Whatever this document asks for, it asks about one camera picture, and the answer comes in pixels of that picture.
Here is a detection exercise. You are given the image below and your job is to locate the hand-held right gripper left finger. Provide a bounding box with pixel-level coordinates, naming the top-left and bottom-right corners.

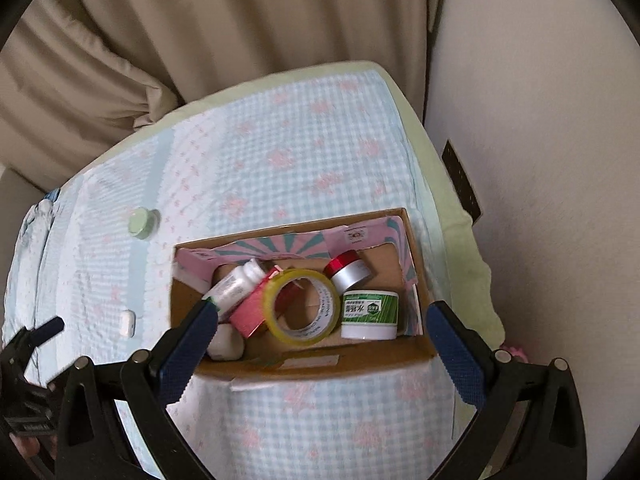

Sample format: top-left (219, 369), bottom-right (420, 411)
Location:
top-left (55, 299), bottom-right (221, 480)

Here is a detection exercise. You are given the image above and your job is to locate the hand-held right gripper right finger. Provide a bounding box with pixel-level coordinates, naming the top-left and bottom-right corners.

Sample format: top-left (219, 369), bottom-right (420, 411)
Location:
top-left (425, 300), bottom-right (588, 480)

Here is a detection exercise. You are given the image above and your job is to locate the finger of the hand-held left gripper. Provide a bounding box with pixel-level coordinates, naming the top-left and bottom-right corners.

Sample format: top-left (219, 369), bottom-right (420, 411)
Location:
top-left (17, 317), bottom-right (66, 348)

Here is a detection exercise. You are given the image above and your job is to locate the white jar with black lid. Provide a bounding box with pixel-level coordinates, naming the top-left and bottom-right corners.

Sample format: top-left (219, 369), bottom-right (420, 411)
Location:
top-left (207, 324), bottom-right (247, 361)

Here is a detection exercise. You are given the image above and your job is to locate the small red box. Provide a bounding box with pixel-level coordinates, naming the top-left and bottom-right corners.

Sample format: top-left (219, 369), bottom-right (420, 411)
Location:
top-left (227, 267), bottom-right (283, 338)

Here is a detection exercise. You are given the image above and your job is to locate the white pill bottle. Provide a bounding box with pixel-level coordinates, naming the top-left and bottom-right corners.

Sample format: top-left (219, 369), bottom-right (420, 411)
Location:
top-left (202, 259), bottom-right (268, 311)

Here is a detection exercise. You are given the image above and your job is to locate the yellow tape roll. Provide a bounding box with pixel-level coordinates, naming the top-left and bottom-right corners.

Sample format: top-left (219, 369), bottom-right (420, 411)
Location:
top-left (262, 268), bottom-right (342, 346)

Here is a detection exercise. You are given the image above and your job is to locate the green and white jar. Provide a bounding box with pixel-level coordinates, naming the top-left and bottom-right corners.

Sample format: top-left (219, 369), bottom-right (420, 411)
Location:
top-left (340, 291), bottom-right (401, 341)

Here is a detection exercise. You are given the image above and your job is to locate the pink printed cardboard box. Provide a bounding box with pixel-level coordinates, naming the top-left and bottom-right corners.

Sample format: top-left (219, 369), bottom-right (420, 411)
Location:
top-left (170, 207), bottom-right (436, 393)

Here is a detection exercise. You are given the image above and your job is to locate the silver jar with red lid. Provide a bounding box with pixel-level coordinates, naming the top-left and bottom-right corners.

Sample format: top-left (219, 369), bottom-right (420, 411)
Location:
top-left (322, 252), bottom-right (376, 296)

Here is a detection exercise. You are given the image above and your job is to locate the person's left hand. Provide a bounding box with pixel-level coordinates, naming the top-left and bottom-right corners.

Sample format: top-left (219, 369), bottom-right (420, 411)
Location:
top-left (12, 432), bottom-right (56, 463)

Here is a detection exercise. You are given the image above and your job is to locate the grey padded headboard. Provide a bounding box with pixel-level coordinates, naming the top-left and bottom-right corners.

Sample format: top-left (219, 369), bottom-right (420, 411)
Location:
top-left (0, 165), bottom-right (46, 281)

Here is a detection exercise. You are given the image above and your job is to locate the pale green round jar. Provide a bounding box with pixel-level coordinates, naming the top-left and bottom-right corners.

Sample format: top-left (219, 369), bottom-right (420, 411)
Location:
top-left (127, 208), bottom-right (160, 241)

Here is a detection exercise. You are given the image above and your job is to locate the blue checkered floral blanket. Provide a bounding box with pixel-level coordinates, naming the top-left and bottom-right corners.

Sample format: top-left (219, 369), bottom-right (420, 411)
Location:
top-left (0, 67), bottom-right (461, 480)

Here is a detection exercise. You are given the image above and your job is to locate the beige curtain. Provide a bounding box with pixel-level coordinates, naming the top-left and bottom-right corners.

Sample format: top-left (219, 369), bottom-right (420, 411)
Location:
top-left (0, 0), bottom-right (451, 176)

